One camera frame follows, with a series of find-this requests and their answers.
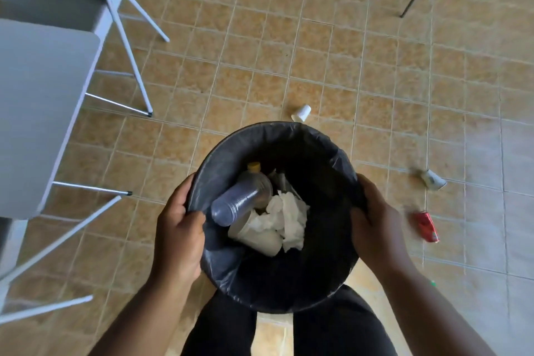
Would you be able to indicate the white tissue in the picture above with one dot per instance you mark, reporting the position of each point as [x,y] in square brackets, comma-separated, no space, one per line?
[292,222]

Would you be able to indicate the small grey folding table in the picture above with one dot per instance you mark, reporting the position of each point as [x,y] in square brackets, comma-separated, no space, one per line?
[41,109]

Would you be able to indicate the person's right hand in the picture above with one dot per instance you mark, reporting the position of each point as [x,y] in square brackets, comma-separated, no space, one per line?
[379,234]

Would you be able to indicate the green-label water bottle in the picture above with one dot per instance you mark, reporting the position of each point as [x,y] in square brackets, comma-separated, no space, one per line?
[434,181]

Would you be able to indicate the clear plastic cup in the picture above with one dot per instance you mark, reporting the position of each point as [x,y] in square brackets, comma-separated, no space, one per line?
[240,203]

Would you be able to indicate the person's left forearm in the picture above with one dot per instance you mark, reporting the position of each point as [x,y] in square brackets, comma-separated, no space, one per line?
[146,318]

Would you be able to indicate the white paper cup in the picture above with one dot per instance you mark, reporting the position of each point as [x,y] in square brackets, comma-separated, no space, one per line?
[263,243]
[301,113]

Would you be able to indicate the red cola can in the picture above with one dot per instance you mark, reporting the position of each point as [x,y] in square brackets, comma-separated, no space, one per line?
[426,227]

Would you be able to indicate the person's right forearm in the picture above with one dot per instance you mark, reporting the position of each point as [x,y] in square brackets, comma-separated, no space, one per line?
[434,318]

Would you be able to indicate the black bin with liner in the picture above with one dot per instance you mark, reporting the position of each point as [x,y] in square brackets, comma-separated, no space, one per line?
[317,243]

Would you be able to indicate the yellow-capped tea bottle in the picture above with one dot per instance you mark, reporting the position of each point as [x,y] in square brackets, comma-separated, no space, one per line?
[253,167]

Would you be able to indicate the black trousers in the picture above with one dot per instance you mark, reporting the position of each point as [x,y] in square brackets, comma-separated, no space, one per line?
[333,326]

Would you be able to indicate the person's left hand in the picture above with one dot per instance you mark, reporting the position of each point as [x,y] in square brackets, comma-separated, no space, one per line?
[179,239]

